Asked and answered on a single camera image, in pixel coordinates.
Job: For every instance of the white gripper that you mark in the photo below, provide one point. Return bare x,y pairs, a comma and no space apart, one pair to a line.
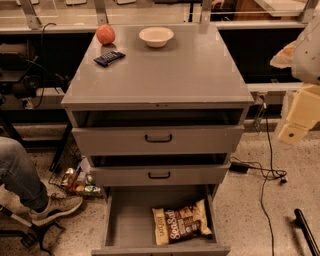
307,58

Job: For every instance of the brown sea salt chip bag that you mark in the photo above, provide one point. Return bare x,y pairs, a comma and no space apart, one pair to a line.
175,225

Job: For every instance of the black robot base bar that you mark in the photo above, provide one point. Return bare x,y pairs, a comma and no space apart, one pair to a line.
303,225

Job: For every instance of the grey top drawer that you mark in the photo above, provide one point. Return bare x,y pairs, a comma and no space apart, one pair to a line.
157,140

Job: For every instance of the grey drawer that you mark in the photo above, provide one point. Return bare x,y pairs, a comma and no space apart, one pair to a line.
157,140
158,175
130,227

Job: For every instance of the grey middle drawer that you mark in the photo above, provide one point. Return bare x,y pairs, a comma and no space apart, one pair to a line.
158,175

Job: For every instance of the grey drawer cabinet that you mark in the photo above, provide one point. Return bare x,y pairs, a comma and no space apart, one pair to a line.
191,81

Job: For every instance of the grey bottom drawer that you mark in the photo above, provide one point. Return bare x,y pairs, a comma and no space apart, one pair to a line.
130,227

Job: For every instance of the black power adapter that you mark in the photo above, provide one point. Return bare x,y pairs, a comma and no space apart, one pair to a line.
239,167

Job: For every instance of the white bowl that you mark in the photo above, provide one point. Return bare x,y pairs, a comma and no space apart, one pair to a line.
156,37

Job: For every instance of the dark blue snack bar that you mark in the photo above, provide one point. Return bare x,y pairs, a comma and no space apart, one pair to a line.
108,58

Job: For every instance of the red apple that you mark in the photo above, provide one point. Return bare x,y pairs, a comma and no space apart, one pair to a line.
105,34

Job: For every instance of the grey sneaker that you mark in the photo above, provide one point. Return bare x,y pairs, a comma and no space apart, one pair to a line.
56,207

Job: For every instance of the dark machine on left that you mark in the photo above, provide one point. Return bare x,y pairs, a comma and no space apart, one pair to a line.
24,77

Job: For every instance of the person leg in jeans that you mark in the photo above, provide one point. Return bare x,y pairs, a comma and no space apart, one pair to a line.
19,175

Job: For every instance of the black chair base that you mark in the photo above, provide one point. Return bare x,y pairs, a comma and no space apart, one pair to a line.
34,235

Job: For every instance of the wire basket with snacks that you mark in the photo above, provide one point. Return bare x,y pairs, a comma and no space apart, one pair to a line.
75,179

